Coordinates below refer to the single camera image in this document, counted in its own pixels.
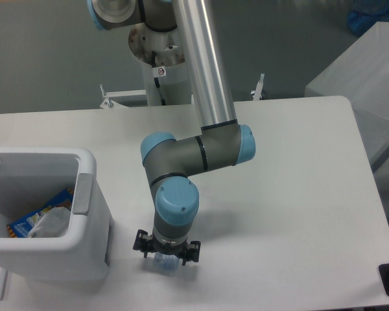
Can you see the white covered side table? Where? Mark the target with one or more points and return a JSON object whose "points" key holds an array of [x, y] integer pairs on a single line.
{"points": [[361, 74]]}

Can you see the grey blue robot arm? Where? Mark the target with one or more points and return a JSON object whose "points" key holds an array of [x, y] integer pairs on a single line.
{"points": [[169, 163]]}

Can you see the blue snack wrapper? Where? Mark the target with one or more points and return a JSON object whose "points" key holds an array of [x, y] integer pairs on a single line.
{"points": [[21, 227]]}

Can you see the white trash can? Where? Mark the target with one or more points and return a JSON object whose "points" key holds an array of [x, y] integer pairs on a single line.
{"points": [[30, 177]]}

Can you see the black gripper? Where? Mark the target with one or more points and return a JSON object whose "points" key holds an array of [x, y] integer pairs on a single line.
{"points": [[145, 243]]}

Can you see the white pedestal base frame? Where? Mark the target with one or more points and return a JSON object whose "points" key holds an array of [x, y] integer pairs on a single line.
{"points": [[138, 98]]}

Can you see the white plastic bag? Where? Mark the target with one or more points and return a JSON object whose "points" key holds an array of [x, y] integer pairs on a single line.
{"points": [[54, 223]]}

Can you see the blue object at top right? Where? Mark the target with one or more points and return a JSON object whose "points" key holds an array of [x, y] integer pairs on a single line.
{"points": [[363, 15]]}

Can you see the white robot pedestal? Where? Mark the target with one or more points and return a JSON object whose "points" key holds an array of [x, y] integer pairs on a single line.
{"points": [[165, 73]]}

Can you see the clear plastic water bottle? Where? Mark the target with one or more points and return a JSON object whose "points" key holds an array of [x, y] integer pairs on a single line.
{"points": [[166, 264]]}

